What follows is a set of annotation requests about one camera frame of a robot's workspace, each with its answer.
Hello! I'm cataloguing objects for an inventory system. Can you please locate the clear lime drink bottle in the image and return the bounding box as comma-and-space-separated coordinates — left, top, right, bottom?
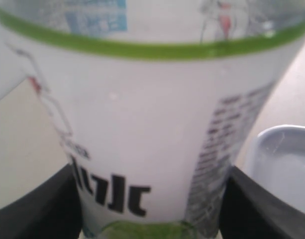
0, 0, 305, 239

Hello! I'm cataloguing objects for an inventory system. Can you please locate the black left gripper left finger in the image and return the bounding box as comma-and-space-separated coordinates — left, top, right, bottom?
0, 165, 82, 239

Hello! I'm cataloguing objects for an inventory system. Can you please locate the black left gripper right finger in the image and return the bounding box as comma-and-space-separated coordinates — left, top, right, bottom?
219, 167, 305, 239

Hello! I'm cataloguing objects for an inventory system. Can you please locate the white plastic tray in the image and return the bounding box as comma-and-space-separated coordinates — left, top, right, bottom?
242, 125, 305, 214

